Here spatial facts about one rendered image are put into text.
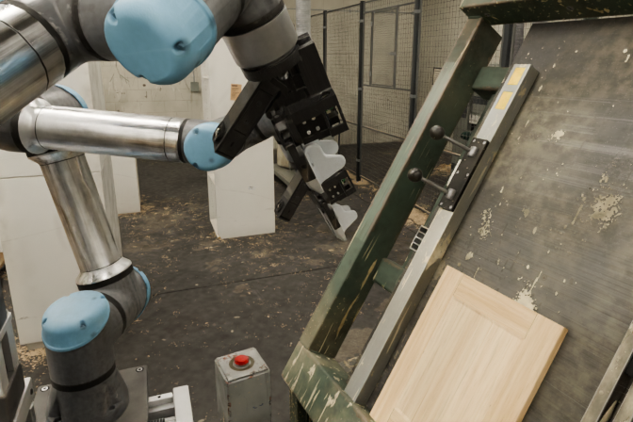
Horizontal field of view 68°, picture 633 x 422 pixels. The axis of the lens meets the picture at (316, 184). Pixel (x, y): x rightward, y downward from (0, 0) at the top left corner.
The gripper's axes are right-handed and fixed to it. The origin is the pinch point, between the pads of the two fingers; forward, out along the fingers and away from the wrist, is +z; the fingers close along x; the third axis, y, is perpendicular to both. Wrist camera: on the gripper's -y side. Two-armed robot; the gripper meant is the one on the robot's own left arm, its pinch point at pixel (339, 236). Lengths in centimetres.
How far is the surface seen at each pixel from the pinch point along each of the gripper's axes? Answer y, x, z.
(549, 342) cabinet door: 21.5, -27.2, 28.3
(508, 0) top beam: 74, 24, -19
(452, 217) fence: 28.5, 7.4, 16.9
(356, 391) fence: -14.3, 4.0, 41.5
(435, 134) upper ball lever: 35.7, 13.8, -1.8
